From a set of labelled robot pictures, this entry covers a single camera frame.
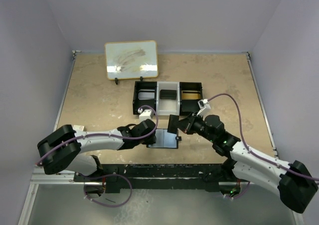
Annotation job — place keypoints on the gold cards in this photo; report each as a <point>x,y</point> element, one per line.
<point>190,95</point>

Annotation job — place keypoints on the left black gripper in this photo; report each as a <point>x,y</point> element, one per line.
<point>150,140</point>

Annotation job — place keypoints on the black leather card holder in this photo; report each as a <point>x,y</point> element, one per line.
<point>165,140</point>

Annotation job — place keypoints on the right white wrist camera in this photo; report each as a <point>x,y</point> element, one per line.
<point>204,107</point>

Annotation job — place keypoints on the small white green box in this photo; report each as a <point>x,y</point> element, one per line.
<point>79,127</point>

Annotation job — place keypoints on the black VIP cards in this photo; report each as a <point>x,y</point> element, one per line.
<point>168,94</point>

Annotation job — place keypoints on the black white card sorting tray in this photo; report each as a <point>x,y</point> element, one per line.
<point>167,107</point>

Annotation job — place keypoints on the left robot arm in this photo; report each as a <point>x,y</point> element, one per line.
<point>65,148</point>

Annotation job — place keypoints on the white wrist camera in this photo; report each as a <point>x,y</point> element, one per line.
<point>204,107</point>
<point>145,112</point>

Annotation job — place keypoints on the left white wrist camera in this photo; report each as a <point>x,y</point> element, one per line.
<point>145,112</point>

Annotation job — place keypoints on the silver VIP cards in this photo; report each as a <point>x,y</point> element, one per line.
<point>146,94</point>

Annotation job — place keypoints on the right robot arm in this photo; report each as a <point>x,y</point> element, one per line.
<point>291,182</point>

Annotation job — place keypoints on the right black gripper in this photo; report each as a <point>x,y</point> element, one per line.
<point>186,125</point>

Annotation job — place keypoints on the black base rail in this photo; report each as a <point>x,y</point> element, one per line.
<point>208,177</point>

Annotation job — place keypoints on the white board with yellow rim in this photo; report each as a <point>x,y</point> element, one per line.
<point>131,60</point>

